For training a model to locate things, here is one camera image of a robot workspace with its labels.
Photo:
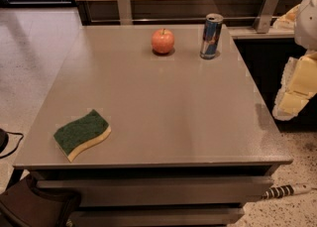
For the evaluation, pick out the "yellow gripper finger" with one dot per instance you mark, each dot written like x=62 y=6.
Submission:
x=288 y=105

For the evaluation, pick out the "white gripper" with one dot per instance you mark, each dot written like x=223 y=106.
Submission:
x=307 y=23

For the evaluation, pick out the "blue silver redbull can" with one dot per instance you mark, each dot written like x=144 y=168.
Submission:
x=211 y=35

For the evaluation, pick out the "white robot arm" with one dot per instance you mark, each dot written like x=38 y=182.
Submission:
x=305 y=28

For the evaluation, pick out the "green yellow sponge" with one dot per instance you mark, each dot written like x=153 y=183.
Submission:
x=82 y=134

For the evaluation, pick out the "red apple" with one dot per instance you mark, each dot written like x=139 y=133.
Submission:
x=162 y=41

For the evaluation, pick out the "lower grey drawer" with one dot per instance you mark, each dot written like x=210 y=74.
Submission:
x=194 y=217

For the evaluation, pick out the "grey drawer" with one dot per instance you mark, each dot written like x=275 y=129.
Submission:
x=194 y=217
x=165 y=191

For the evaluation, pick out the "upper grey drawer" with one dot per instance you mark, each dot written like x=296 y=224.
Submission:
x=165 y=191

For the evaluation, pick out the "dark chair seat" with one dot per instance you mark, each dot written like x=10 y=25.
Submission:
x=25 y=205

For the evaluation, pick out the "black round object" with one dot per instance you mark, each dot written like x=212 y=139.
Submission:
x=4 y=138

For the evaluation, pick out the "metal rail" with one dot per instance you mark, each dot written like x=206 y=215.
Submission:
x=167 y=20

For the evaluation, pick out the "right metal bracket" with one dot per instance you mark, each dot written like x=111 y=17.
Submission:
x=263 y=19

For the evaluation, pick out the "metal bracket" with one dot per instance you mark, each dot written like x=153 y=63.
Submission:
x=263 y=19
x=125 y=12

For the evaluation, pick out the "left metal bracket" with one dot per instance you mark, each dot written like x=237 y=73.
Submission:
x=125 y=12

